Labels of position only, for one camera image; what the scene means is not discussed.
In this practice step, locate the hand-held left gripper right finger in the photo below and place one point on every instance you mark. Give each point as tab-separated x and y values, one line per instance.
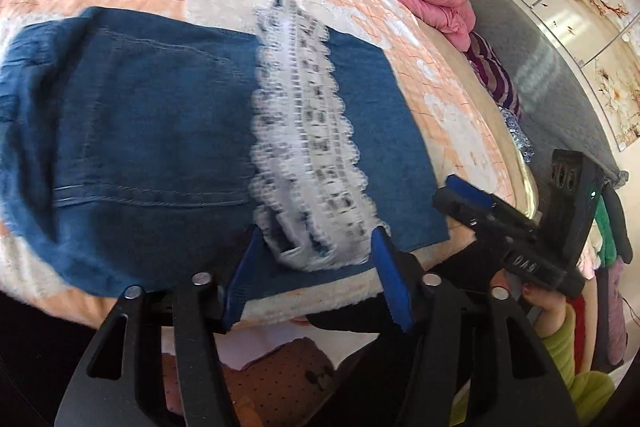
392	282

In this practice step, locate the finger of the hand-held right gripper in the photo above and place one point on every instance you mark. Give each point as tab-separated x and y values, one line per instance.
470	191
457	209

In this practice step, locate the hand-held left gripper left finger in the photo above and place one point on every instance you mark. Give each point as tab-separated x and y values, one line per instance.
242	282

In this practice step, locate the blue denim pants lace hem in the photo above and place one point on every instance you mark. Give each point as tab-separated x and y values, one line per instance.
150	147

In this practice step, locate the person's right forearm green sleeve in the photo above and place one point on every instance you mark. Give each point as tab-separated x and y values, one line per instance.
570	357

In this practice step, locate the person's right hand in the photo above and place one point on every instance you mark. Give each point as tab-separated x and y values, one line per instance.
542	299

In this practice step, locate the hanging green cloth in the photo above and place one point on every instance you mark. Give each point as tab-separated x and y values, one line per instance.
606	232

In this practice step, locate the person's right leg black trousers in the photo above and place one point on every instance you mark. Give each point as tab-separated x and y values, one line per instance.
350	314

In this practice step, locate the blue floral cloth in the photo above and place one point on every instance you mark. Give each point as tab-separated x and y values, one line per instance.
517	134

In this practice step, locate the brown dotted slipper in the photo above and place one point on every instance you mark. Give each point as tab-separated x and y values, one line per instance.
285	382

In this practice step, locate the purple striped pillow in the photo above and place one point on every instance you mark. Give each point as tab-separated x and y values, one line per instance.
492	72

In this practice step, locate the grey padded headboard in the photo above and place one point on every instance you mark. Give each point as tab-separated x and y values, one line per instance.
540	72

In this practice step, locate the flower tree wall painting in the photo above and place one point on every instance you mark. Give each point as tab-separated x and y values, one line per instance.
590	22

